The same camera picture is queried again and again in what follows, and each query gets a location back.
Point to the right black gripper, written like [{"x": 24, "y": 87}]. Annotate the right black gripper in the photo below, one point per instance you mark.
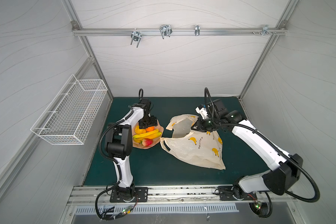
[{"x": 200, "y": 124}]

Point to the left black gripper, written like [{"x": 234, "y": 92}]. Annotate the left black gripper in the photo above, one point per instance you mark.
[{"x": 147, "y": 122}]

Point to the cream plastic banana bag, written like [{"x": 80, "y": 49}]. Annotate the cream plastic banana bag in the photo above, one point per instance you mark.
[{"x": 203, "y": 149}]

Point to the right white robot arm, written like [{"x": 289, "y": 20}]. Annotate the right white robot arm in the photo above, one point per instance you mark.
[{"x": 284, "y": 170}]

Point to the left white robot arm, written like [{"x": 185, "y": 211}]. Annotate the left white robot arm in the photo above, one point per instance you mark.
[{"x": 116, "y": 142}]

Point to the orange fruit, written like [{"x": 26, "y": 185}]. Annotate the orange fruit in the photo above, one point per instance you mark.
[{"x": 150, "y": 129}]

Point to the yellow wrinkled lemon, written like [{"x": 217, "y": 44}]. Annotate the yellow wrinkled lemon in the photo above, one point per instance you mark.
[{"x": 137, "y": 130}]

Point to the yellow banana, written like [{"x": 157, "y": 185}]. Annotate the yellow banana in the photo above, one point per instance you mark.
[{"x": 149, "y": 135}]

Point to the pink wavy plate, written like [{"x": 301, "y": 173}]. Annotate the pink wavy plate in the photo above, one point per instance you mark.
[{"x": 155, "y": 141}]

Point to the peach with green leaf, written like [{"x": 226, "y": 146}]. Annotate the peach with green leaf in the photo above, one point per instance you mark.
[{"x": 146, "y": 142}]

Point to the green table mat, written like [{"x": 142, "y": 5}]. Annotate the green table mat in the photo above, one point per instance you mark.
[{"x": 154, "y": 166}]

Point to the metal clamp hook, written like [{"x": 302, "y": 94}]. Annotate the metal clamp hook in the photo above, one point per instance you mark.
[
  {"x": 165, "y": 30},
  {"x": 197, "y": 30},
  {"x": 136, "y": 37},
  {"x": 265, "y": 31}
]

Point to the white vent strip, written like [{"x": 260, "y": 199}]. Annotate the white vent strip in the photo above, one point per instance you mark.
[{"x": 193, "y": 208}]

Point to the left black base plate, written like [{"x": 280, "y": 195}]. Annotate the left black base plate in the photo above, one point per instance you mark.
[{"x": 129, "y": 195}]

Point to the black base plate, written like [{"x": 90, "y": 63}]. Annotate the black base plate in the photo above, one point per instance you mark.
[
  {"x": 226, "y": 193},
  {"x": 129, "y": 195}
]

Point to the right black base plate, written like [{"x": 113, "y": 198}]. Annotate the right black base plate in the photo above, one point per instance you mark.
[{"x": 226, "y": 193}]

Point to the white wire basket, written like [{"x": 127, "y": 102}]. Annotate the white wire basket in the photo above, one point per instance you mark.
[{"x": 68, "y": 118}]

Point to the aluminium top rail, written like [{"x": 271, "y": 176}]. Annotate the aluminium top rail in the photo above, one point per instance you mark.
[{"x": 175, "y": 31}]

